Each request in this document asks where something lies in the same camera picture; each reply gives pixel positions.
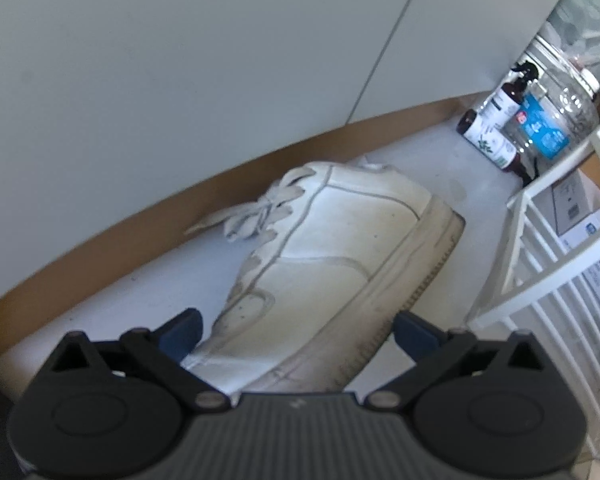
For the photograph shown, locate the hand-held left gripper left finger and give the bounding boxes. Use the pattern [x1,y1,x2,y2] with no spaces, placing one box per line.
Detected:
[50,308,229,413]

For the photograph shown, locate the grey plastic bag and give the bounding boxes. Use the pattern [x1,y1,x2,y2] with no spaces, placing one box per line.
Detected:
[545,0,600,91]

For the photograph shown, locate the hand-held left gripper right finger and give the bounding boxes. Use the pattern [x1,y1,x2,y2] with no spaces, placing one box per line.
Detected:
[364,311,556,413]

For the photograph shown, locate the brown spray bottle white label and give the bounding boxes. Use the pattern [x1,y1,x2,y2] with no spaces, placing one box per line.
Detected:
[480,62,538,128]

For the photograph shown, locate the white shoe rack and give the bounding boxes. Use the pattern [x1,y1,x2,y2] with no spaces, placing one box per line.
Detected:
[467,110,600,461]

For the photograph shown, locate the white lace-up sneaker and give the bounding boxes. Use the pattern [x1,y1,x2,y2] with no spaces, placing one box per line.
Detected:
[182,160,468,393]

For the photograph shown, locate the clear water jug blue label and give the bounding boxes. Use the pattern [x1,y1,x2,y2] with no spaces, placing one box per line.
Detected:
[502,35,600,161]

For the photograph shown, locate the amber bottle white label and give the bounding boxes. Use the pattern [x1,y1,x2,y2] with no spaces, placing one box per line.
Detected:
[456,110,496,148]
[480,132,536,186]

